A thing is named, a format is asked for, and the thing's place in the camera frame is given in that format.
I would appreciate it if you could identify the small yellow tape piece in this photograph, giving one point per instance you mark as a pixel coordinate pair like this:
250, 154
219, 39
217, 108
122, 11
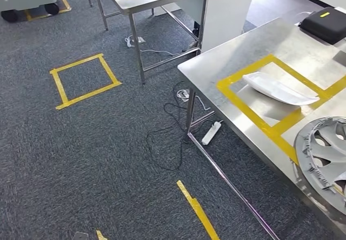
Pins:
100, 235

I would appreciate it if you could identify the black power adapter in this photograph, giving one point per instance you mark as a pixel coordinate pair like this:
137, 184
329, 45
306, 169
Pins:
196, 29

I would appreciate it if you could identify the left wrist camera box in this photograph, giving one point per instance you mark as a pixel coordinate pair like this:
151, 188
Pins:
80, 236

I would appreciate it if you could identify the grey wheel cover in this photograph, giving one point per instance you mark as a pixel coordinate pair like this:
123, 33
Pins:
302, 152

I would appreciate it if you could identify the small yellow tape frame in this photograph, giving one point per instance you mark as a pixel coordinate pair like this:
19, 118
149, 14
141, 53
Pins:
243, 104

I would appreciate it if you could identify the white power adapter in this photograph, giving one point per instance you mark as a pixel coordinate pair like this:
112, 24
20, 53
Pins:
183, 94

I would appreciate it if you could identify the white curved plastic part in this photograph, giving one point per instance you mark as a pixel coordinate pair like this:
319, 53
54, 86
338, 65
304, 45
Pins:
276, 88

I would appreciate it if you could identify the yellow floor tape frame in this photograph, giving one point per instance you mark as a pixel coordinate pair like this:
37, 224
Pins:
65, 2

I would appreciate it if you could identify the black zip case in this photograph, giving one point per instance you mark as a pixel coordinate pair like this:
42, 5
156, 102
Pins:
324, 27

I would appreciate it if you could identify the large yellow tape frame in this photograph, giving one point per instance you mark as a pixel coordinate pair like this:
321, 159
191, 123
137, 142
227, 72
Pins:
288, 149

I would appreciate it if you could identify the grey power strip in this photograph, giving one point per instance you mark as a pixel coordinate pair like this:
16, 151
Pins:
140, 40

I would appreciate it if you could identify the white power strip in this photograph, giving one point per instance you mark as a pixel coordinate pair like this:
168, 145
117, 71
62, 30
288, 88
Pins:
211, 133

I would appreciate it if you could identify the white desk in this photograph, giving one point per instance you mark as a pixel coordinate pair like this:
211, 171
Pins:
227, 16

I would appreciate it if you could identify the yellow floor tape square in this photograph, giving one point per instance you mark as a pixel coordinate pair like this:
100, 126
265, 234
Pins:
89, 94

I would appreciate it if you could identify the steel workbench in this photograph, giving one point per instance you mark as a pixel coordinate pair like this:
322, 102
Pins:
230, 59

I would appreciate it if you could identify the yellow floor tape marking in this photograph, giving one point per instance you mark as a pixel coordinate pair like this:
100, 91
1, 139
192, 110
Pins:
197, 209

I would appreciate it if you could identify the steel table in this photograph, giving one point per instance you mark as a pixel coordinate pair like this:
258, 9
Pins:
151, 2

